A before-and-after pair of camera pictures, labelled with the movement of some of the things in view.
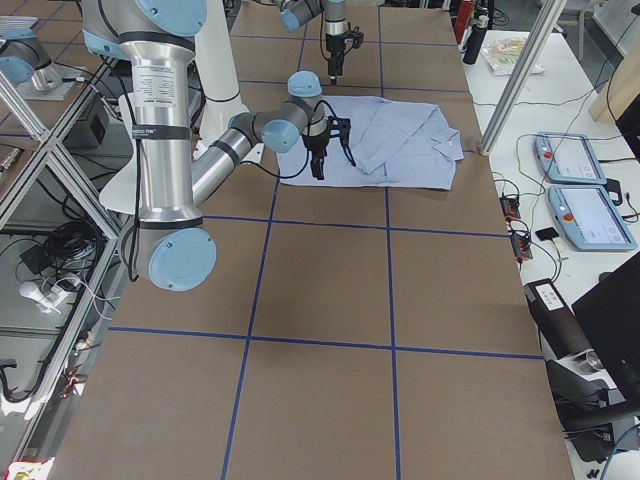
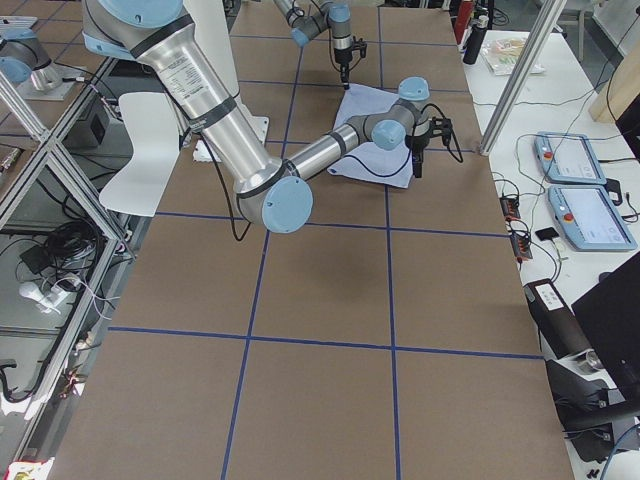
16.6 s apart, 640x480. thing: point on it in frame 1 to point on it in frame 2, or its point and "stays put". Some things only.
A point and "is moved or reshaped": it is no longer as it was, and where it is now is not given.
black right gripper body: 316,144 to 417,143
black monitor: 610,317 stays put
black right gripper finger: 316,169 to 417,165
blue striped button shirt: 395,145 is moved or reshaped
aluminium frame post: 522,74 stays put
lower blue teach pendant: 588,218 stays put
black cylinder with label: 555,319 stays put
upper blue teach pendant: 568,158 stays put
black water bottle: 475,40 stays put
